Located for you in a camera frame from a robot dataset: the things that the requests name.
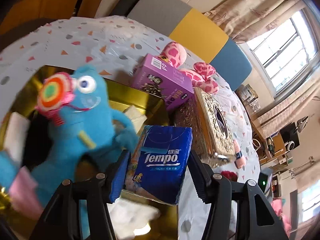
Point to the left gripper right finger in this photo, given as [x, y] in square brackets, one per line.
[200, 176]

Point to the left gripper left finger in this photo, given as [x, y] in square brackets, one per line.
[117, 175]

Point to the blue Tempo tissue pack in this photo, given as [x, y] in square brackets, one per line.
[157, 167]

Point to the gold ornate tissue box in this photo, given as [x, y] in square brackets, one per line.
[212, 137]

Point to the pink rolled towel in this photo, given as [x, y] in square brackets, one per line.
[240, 161]

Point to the wooden side table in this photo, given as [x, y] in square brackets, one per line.
[268, 134]

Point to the gold storage box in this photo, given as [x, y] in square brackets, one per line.
[121, 96]

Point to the pink spotted plush toy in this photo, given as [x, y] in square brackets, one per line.
[201, 74]

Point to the purple snack box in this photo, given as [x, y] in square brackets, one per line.
[160, 79]

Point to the small blue plush bear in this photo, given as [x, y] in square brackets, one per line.
[21, 187]

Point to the patterned light blue tablecloth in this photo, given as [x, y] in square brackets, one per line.
[114, 45]

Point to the window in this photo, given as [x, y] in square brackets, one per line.
[282, 55]

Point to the multicolour fabric chair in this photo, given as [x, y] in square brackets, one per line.
[190, 28]

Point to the beige patterned curtain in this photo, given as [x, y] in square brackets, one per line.
[244, 20]

